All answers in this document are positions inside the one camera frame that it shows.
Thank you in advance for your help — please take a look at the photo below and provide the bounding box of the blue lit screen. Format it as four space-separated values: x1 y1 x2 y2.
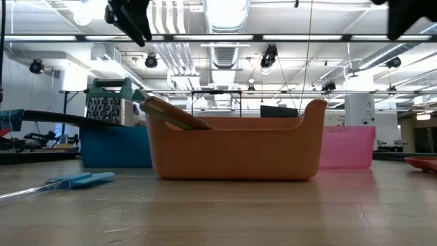
0 109 25 133

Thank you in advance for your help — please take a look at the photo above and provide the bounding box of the orange plastic bin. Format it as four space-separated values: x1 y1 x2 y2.
145 98 328 181

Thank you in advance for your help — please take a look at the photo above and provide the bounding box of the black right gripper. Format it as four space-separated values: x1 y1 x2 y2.
388 0 437 41

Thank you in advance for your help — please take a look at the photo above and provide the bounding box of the metal box grater teal handle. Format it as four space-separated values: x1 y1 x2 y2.
85 77 136 127

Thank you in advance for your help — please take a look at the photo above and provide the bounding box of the brown-handled knife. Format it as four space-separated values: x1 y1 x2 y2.
143 96 216 131

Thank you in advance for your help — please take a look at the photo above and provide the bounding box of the black overhead frame bar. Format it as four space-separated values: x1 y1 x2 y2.
0 33 437 44

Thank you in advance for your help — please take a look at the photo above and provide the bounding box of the blue spatula clear handle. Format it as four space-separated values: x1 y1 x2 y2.
0 172 116 202

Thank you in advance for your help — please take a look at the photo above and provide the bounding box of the pink plastic bin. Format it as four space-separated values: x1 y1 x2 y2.
319 125 376 170

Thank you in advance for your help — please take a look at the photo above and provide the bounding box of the black background monitor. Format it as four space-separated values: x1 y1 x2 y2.
260 105 299 119

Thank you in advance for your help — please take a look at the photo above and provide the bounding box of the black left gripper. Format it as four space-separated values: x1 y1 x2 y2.
104 0 153 48

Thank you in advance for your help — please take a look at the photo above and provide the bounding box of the teal plastic bin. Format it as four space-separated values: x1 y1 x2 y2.
79 125 154 169

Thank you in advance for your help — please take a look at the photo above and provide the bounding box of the silver ventilation duct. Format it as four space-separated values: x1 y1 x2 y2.
203 0 251 107

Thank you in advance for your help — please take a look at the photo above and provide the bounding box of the thin hanging cable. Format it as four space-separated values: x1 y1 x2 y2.
298 0 314 115

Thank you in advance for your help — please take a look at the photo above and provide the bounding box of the red slotted spatula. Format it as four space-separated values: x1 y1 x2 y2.
404 156 437 173

